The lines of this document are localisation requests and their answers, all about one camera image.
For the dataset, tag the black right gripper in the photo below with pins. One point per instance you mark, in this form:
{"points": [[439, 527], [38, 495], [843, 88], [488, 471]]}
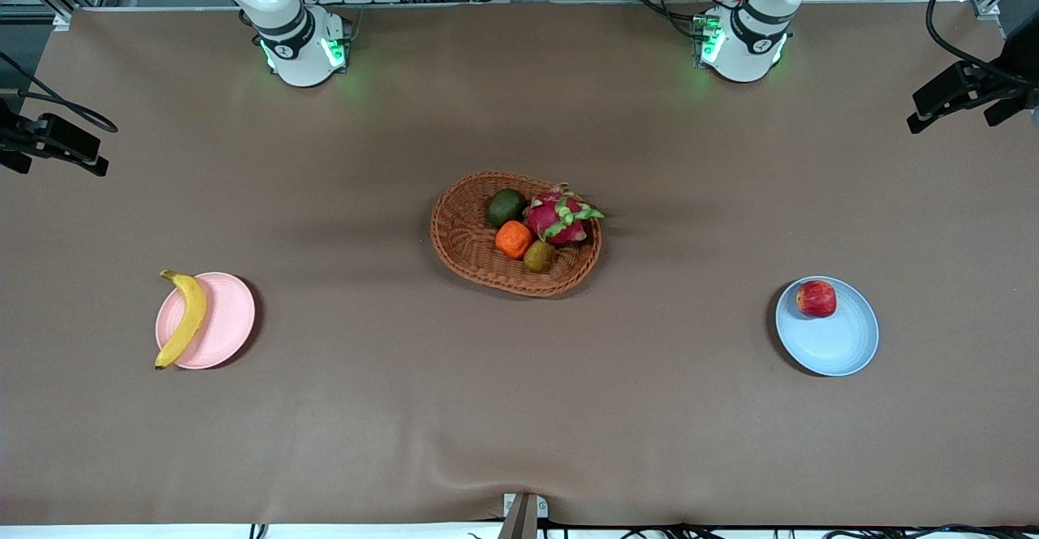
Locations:
{"points": [[18, 136]]}

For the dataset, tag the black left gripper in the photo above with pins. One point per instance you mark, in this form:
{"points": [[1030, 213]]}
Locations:
{"points": [[1016, 83]]}

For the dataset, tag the yellow banana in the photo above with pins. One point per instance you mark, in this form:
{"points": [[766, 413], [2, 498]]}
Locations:
{"points": [[192, 316]]}

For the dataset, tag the red apple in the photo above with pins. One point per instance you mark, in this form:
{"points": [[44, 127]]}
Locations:
{"points": [[816, 299]]}

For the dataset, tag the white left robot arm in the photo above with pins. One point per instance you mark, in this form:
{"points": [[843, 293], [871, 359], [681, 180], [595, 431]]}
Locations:
{"points": [[747, 44]]}

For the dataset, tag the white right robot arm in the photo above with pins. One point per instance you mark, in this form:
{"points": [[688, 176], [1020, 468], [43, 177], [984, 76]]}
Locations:
{"points": [[300, 52]]}

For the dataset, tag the pink round plate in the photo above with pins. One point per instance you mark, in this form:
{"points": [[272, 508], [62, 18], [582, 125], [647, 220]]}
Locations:
{"points": [[227, 320]]}

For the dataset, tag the blue round plate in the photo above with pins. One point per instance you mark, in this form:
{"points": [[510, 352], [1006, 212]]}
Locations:
{"points": [[836, 340]]}

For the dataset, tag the pink dragon fruit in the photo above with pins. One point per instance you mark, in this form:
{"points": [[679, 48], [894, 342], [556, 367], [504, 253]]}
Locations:
{"points": [[556, 216]]}

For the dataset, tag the brown wicker basket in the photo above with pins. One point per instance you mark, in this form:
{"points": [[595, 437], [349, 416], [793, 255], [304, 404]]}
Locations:
{"points": [[471, 239]]}

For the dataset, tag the brown kiwi fruit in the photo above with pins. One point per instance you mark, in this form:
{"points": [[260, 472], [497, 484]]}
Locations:
{"points": [[539, 256]]}

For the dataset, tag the green avocado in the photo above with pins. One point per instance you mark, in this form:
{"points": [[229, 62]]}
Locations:
{"points": [[506, 209]]}

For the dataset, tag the orange tangerine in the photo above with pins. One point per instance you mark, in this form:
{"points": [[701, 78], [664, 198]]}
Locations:
{"points": [[513, 239]]}

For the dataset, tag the brown table cover mat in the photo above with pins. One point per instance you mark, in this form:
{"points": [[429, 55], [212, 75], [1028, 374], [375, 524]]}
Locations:
{"points": [[519, 409]]}

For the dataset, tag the metal bracket with post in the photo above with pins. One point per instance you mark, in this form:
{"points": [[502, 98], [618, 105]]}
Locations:
{"points": [[523, 519]]}

